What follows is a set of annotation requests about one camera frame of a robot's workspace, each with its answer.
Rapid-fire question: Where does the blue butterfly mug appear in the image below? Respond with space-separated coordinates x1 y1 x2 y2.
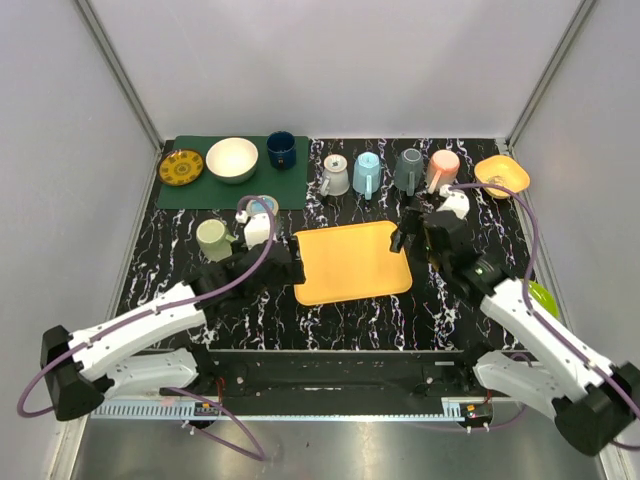
246 195 279 217

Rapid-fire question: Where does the pink mug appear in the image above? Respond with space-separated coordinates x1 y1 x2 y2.
425 149 460 194

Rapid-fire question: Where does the light green mug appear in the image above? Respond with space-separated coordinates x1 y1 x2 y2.
196 219 236 261

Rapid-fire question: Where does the white grey mug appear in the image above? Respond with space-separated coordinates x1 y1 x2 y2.
319 154 350 197

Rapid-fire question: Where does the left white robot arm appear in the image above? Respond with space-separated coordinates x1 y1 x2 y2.
40 237 305 421

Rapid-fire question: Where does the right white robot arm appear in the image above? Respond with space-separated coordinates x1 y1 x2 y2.
390 208 639 457

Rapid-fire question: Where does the dark grey mug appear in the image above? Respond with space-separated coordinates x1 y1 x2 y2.
394 148 424 197

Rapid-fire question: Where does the light blue mug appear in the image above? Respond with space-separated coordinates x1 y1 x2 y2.
352 152 381 201

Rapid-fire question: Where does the dark blue mug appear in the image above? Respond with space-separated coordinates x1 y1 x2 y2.
266 131 296 170

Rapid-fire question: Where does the orange plastic tray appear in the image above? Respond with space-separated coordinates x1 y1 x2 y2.
294 220 413 306

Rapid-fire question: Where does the dark green mat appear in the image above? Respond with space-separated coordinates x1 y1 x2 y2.
156 135 310 210

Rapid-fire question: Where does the yellow square bowl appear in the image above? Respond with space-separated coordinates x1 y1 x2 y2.
474 155 530 194

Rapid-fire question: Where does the white ceramic bowl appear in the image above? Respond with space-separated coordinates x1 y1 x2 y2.
205 137 259 184

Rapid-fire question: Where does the lime green bowl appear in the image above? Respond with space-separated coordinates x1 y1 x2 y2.
528 281 559 319

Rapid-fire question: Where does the yellow patterned plate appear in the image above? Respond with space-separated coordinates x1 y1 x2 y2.
156 149 204 187

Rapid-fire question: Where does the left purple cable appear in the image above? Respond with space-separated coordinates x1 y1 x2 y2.
16 195 278 461

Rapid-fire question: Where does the purple cable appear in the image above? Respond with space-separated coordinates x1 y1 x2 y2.
16 195 278 461
414 182 640 451

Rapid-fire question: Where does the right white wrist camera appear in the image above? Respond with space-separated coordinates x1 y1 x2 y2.
437 184 470 220

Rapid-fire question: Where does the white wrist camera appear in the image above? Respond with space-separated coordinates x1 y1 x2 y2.
437 184 470 220
235 210 277 249

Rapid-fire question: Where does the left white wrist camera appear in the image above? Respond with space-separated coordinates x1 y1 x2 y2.
235 210 277 249

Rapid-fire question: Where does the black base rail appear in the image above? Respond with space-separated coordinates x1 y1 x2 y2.
185 349 487 399

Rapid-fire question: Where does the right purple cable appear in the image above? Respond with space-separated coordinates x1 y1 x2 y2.
414 182 640 451

